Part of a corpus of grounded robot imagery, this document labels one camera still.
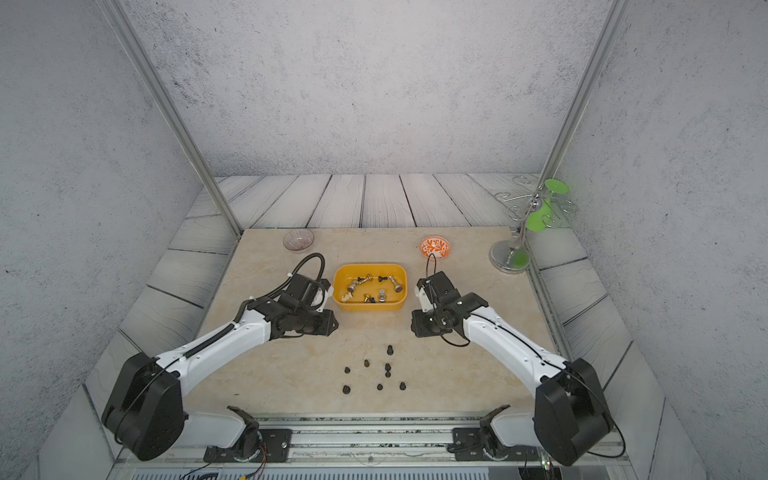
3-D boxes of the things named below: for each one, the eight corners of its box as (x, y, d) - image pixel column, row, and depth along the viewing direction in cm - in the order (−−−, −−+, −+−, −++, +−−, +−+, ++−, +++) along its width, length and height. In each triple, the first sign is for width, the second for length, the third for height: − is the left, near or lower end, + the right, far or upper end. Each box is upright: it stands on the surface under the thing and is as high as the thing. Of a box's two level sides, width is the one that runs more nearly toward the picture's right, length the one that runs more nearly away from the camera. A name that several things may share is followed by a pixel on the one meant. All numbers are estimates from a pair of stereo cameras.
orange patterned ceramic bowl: (421, 261, 114) (422, 251, 110) (420, 246, 119) (421, 236, 115) (449, 261, 114) (451, 251, 110) (447, 246, 119) (449, 236, 115)
